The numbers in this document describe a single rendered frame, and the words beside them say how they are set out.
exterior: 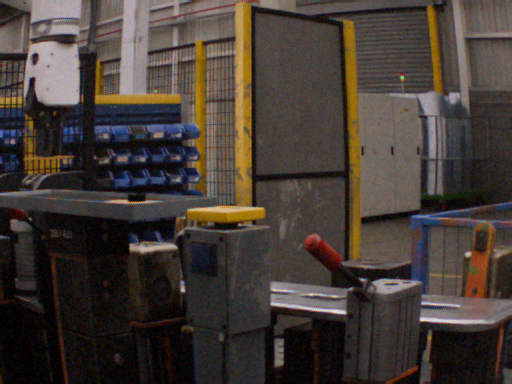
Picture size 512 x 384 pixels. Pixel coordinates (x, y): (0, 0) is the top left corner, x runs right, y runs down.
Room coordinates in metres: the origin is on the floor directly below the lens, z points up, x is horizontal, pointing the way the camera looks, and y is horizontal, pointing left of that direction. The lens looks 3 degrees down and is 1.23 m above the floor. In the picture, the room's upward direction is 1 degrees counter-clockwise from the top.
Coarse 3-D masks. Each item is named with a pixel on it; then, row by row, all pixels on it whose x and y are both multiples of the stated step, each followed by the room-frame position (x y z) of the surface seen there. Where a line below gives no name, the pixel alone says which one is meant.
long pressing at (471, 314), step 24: (288, 288) 1.34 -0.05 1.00; (312, 288) 1.33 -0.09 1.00; (336, 288) 1.32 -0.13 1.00; (288, 312) 1.17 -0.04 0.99; (312, 312) 1.15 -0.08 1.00; (336, 312) 1.12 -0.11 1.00; (432, 312) 1.07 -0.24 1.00; (456, 312) 1.06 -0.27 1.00; (480, 312) 1.04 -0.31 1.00; (504, 312) 1.04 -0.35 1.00
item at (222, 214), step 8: (200, 208) 0.93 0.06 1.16; (208, 208) 0.93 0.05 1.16; (216, 208) 0.92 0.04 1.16; (224, 208) 0.92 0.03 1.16; (232, 208) 0.92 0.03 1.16; (240, 208) 0.92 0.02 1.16; (248, 208) 0.92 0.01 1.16; (256, 208) 0.92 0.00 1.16; (192, 216) 0.91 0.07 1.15; (200, 216) 0.90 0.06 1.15; (208, 216) 0.90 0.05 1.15; (216, 216) 0.89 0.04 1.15; (224, 216) 0.88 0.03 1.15; (232, 216) 0.88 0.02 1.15; (240, 216) 0.89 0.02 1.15; (248, 216) 0.90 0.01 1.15; (256, 216) 0.91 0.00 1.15; (216, 224) 0.91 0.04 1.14; (224, 224) 0.91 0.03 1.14; (232, 224) 0.91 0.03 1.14
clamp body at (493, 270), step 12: (468, 252) 1.23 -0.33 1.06; (504, 252) 1.21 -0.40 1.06; (468, 264) 1.22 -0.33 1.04; (492, 264) 1.19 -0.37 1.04; (504, 264) 1.21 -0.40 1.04; (492, 276) 1.19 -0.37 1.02; (504, 276) 1.21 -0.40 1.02; (492, 288) 1.19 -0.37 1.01; (504, 288) 1.21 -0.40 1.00; (504, 324) 1.23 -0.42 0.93; (492, 336) 1.19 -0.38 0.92; (504, 336) 1.27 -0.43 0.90; (492, 348) 1.20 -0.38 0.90; (504, 348) 1.26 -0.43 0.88; (492, 360) 1.20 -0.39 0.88; (504, 360) 1.26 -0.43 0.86; (492, 372) 1.21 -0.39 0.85
